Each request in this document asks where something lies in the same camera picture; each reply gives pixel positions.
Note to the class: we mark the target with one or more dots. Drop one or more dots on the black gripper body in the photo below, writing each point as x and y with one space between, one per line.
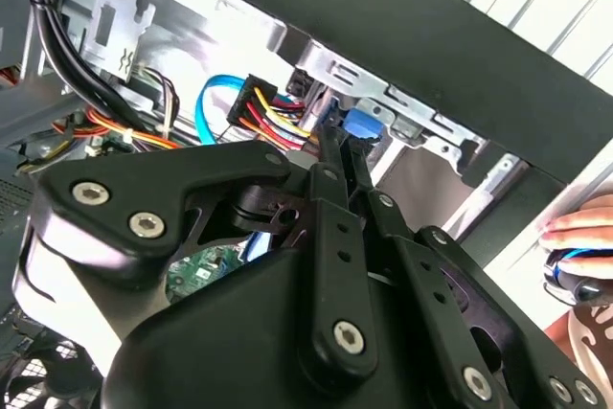
215 342

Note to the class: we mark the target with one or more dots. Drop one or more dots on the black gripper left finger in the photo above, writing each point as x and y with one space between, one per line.
139 193

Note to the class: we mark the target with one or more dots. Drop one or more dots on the hard disk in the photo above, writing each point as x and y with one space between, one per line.
364 124

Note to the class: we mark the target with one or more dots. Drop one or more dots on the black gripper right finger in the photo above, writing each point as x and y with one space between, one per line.
479 313

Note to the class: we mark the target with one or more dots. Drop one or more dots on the person's bare hand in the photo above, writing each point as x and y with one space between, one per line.
589 227

